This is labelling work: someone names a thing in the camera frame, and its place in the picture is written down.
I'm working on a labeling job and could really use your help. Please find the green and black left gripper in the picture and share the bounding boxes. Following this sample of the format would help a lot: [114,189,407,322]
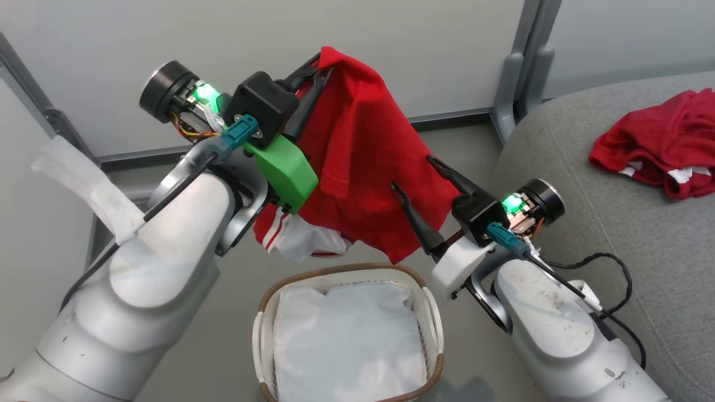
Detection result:
[223,52,335,216]

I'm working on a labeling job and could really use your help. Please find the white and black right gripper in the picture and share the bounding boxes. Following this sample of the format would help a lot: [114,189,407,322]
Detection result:
[390,155,511,300]

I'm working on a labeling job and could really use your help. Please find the red shirt with striped cuffs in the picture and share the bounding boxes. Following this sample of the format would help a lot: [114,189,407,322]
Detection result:
[253,46,462,265]

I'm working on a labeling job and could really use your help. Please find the grey fabric sofa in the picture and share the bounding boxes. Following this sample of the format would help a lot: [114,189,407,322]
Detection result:
[491,71,715,402]

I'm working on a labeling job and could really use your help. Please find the white woven laundry basket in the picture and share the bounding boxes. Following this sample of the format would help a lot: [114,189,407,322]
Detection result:
[252,262,445,402]

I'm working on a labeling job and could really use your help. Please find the small white tape strip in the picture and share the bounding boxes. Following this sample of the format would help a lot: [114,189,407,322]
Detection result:
[566,279,604,313]

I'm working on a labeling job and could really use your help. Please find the large white tape strip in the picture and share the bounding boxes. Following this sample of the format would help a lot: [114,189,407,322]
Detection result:
[32,135,147,247]

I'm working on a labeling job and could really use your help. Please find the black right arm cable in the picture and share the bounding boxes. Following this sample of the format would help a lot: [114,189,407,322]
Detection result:
[485,221,647,371]

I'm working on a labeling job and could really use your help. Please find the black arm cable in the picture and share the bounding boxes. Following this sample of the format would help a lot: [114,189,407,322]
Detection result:
[58,114,261,314]
[485,221,647,371]

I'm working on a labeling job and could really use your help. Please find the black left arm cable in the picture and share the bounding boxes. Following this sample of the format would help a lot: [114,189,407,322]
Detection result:
[58,114,261,314]

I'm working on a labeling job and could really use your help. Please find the grey partition double post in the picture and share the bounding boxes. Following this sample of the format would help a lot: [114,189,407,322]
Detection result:
[511,0,563,102]

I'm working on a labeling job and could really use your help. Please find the grey partition corner post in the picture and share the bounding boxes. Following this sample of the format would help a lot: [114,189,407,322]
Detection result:
[0,32,102,167]

